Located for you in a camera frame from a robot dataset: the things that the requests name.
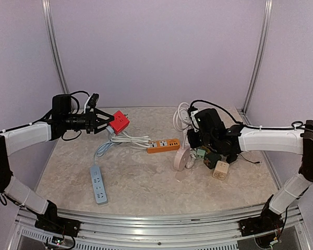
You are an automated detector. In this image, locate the light blue cable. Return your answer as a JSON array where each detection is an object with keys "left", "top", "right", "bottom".
[{"left": 92, "top": 124, "right": 115, "bottom": 167}]

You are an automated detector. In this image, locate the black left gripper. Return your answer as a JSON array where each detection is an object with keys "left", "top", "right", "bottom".
[{"left": 63, "top": 107, "right": 114, "bottom": 133}]

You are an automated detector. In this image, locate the light blue power strip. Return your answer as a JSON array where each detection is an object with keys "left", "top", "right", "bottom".
[{"left": 90, "top": 165, "right": 108, "bottom": 205}]

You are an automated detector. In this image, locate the aluminium front rail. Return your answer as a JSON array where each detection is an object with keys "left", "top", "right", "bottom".
[{"left": 8, "top": 205, "right": 313, "bottom": 249}]

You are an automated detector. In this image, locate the pink white hub cable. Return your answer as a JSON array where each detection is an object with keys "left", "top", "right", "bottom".
[{"left": 173, "top": 102, "right": 192, "bottom": 149}]

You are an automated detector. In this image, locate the white coiled cable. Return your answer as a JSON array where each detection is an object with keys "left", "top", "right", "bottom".
[{"left": 110, "top": 131, "right": 151, "bottom": 150}]

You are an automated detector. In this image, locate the aluminium frame post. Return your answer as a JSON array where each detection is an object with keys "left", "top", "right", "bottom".
[
  {"left": 41, "top": 0, "right": 69, "bottom": 94},
  {"left": 242, "top": 0, "right": 273, "bottom": 115}
]

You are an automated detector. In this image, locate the black charger plug with cable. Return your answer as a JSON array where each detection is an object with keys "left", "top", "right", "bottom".
[{"left": 226, "top": 154, "right": 260, "bottom": 164}]

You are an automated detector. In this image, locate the pink round socket hub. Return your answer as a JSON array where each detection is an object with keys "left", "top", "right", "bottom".
[{"left": 173, "top": 147, "right": 190, "bottom": 171}]

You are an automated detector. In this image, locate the orange power strip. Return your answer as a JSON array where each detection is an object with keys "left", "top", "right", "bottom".
[{"left": 147, "top": 139, "right": 180, "bottom": 154}]

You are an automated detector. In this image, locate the white red cube cable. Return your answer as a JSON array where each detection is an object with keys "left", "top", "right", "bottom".
[{"left": 185, "top": 149, "right": 199, "bottom": 169}]

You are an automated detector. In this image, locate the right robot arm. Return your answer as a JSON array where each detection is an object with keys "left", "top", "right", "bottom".
[{"left": 188, "top": 106, "right": 313, "bottom": 231}]

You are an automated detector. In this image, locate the red cube socket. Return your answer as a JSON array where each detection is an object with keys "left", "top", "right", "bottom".
[{"left": 109, "top": 110, "right": 130, "bottom": 135}]

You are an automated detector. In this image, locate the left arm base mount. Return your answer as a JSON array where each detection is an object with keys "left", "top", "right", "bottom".
[{"left": 34, "top": 215, "right": 81, "bottom": 238}]

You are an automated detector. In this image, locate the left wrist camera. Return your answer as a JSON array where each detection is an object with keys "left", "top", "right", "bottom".
[{"left": 84, "top": 93, "right": 99, "bottom": 109}]

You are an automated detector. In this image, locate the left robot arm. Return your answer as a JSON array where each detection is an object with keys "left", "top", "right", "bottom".
[{"left": 0, "top": 94, "right": 114, "bottom": 232}]

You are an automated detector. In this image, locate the long white power strip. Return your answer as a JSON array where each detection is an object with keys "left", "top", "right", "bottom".
[{"left": 179, "top": 109, "right": 191, "bottom": 126}]

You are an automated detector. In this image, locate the light green plug adapter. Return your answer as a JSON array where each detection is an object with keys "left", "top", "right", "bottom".
[{"left": 196, "top": 148, "right": 206, "bottom": 159}]

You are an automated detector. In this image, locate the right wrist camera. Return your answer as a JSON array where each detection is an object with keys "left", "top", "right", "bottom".
[{"left": 188, "top": 106, "right": 199, "bottom": 132}]

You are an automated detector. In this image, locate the beige cube adapter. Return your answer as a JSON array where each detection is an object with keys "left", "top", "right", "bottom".
[{"left": 212, "top": 160, "right": 230, "bottom": 180}]

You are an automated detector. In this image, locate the right aluminium frame post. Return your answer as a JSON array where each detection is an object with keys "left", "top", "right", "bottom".
[{"left": 242, "top": 0, "right": 273, "bottom": 115}]

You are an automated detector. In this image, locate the dark green cube adapter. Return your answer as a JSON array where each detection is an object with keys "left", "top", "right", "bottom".
[{"left": 203, "top": 152, "right": 222, "bottom": 170}]

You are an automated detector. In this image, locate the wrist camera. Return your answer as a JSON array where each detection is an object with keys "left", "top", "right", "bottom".
[
  {"left": 188, "top": 106, "right": 199, "bottom": 132},
  {"left": 84, "top": 93, "right": 99, "bottom": 109}
]

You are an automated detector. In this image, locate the left aluminium frame post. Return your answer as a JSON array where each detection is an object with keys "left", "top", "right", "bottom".
[{"left": 41, "top": 0, "right": 69, "bottom": 94}]

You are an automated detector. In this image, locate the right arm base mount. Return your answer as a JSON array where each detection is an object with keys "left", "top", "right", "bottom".
[{"left": 238, "top": 208, "right": 284, "bottom": 236}]

